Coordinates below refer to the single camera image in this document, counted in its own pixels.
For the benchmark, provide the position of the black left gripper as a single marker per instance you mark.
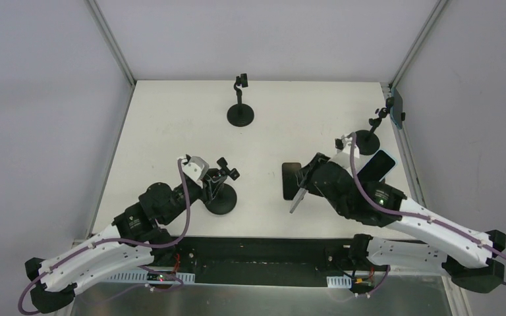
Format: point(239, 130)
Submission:
point(211, 180)

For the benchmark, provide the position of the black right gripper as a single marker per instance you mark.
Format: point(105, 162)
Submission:
point(306, 175)

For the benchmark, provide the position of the black phone stand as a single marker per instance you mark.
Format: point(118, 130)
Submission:
point(226, 201)
point(240, 114)
point(366, 140)

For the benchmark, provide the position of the black phone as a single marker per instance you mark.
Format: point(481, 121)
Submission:
point(290, 184)

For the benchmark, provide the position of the blue-cased phone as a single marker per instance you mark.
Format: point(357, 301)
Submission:
point(378, 167)

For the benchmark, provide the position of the blue phone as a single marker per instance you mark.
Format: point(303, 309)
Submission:
point(397, 113)

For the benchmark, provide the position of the silver phone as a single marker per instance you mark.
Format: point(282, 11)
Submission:
point(299, 196)

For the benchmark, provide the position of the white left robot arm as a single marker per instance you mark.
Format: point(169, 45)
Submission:
point(143, 233)

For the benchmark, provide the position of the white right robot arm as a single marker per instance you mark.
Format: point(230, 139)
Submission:
point(466, 256)

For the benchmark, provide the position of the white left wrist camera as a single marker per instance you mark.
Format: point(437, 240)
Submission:
point(195, 168)

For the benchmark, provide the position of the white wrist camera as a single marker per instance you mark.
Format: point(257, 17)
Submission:
point(345, 149)
point(195, 168)

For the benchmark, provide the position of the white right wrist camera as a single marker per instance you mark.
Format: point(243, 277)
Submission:
point(345, 149)

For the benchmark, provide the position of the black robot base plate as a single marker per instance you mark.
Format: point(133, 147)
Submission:
point(262, 261)

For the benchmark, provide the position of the white slotted cable duct right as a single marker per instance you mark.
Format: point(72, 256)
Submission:
point(343, 281)

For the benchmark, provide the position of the white slotted cable duct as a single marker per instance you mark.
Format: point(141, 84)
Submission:
point(343, 281)
point(141, 276)

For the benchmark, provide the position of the white slotted cable duct left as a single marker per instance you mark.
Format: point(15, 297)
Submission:
point(141, 276)

